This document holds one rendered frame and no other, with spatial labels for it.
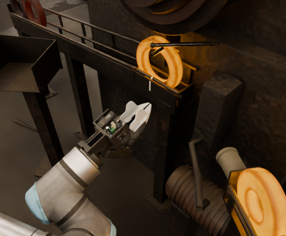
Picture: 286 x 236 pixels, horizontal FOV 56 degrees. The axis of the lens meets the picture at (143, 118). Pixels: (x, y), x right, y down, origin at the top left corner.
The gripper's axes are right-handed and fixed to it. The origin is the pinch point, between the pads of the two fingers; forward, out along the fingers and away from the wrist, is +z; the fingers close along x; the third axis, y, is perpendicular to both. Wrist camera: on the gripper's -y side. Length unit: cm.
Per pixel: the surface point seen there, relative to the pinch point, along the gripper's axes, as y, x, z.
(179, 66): -2.8, 4.6, 18.3
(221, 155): -8.5, -20.9, 4.3
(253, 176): 1.2, -31.2, 0.8
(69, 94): -82, 109, 4
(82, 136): -75, 67, -12
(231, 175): -4.2, -26.8, 0.1
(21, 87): -11, 54, -19
